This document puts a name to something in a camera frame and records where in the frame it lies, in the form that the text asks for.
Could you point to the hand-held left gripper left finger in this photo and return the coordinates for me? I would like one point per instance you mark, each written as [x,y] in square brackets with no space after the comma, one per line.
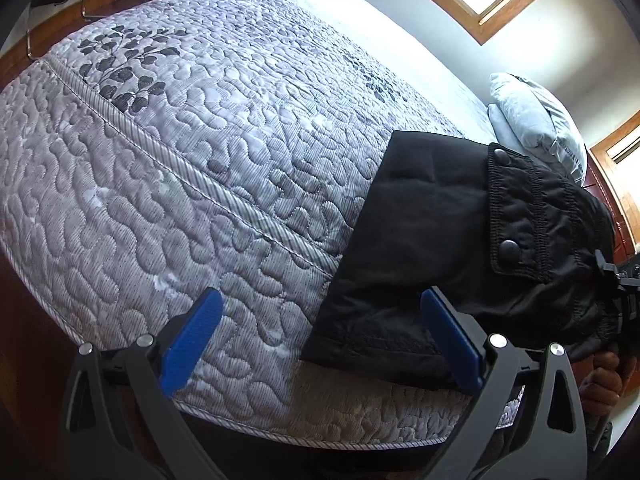
[192,332]

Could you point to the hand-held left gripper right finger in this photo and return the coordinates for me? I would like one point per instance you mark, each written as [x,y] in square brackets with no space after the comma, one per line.
[452,332]

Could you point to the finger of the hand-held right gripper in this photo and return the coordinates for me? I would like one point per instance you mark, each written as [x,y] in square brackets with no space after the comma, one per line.
[606,267]

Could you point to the black quilted pants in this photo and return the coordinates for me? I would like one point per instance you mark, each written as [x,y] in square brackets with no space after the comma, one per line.
[425,240]

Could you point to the person's right hand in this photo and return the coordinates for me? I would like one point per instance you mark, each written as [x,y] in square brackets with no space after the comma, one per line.
[602,385]

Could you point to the red-brown wooden headboard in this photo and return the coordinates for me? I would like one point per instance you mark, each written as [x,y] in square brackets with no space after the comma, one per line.
[620,230]

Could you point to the narrow wooden-framed window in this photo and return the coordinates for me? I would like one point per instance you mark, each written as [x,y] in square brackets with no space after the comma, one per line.
[625,145]

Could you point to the bed with grey quilted cover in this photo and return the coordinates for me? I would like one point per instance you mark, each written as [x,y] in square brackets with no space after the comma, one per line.
[175,185]

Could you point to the grey pillow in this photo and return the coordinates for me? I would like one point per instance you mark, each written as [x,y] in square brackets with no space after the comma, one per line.
[540,120]

